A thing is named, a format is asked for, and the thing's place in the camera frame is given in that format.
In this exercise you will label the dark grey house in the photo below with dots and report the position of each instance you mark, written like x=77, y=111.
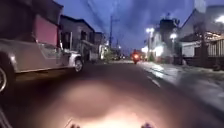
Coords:
x=76, y=33

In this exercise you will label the silver long vehicle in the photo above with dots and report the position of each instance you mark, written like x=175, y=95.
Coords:
x=33, y=56

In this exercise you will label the dark wet asphalt road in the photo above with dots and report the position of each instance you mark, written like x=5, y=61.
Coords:
x=116, y=76

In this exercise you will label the building with red wall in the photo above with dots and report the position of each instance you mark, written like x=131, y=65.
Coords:
x=45, y=31

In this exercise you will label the tall dark building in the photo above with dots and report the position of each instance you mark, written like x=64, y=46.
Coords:
x=165, y=33

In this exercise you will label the building with pitched roof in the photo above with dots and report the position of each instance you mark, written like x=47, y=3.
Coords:
x=200, y=23

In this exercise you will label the motorcycle with red light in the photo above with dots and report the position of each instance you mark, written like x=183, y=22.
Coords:
x=135, y=57

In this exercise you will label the street lamp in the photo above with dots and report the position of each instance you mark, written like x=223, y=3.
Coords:
x=149, y=40

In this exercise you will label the pale slatted fence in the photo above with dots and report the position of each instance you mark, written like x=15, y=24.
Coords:
x=216, y=48

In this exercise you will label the dark utility pole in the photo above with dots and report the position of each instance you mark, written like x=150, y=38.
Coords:
x=111, y=30

